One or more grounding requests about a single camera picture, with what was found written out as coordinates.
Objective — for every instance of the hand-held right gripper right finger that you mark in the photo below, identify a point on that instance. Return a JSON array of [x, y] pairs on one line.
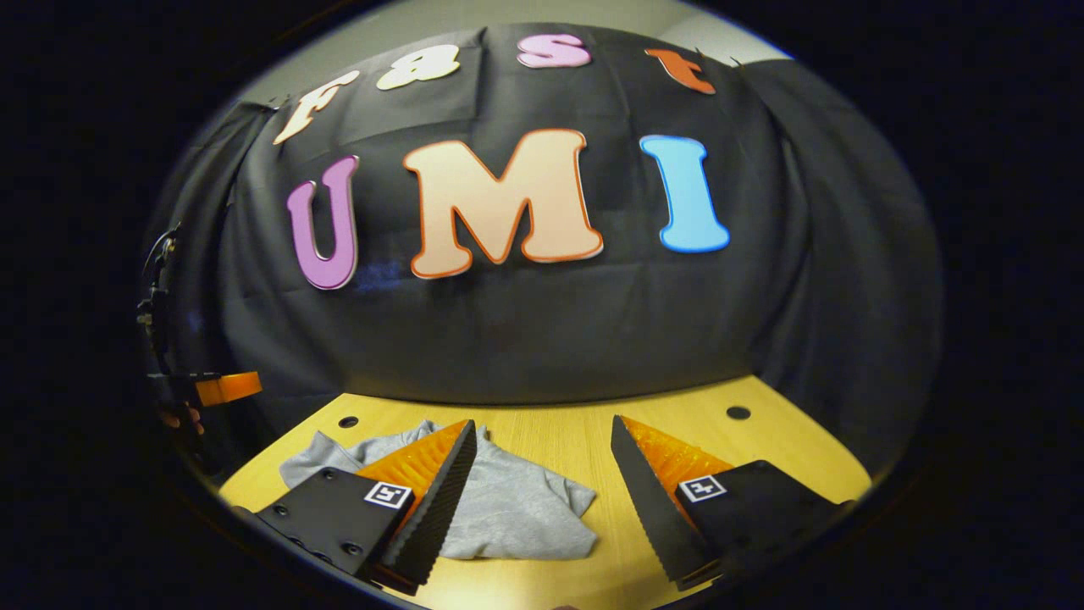
[[652, 508]]

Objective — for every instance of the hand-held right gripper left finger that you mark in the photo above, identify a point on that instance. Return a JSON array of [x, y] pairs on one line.
[[436, 508]]

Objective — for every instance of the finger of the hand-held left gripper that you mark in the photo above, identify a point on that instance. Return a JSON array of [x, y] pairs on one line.
[[227, 388]]

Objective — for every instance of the grey sweatshirt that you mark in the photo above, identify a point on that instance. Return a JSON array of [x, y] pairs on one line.
[[525, 508]]

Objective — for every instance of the black backdrop cloth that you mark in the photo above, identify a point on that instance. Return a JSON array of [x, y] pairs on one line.
[[550, 322]]

